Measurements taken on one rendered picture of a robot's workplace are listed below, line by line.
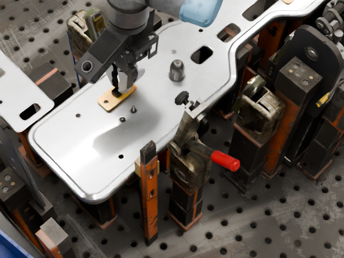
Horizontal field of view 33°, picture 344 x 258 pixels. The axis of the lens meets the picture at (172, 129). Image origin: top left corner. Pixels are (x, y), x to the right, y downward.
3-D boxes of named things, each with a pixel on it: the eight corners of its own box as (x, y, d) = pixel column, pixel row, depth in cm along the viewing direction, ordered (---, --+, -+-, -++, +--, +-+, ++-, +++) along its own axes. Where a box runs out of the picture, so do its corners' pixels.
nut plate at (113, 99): (125, 76, 122) (125, 73, 121) (137, 87, 121) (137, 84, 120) (95, 100, 119) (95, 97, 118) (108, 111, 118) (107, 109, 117)
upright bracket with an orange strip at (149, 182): (153, 234, 137) (152, 138, 93) (157, 237, 137) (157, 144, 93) (145, 242, 136) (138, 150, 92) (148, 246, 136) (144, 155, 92)
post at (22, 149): (36, 135, 149) (11, 73, 124) (63, 163, 146) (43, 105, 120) (16, 150, 147) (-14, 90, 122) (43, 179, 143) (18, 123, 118)
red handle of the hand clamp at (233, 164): (186, 128, 109) (243, 153, 98) (190, 136, 111) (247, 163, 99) (170, 142, 108) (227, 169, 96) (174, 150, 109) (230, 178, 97)
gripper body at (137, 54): (157, 57, 113) (163, 14, 103) (125, 79, 110) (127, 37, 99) (131, 34, 116) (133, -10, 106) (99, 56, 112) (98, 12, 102)
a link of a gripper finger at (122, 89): (149, 88, 120) (149, 59, 113) (127, 104, 118) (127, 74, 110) (138, 80, 121) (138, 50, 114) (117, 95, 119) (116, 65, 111)
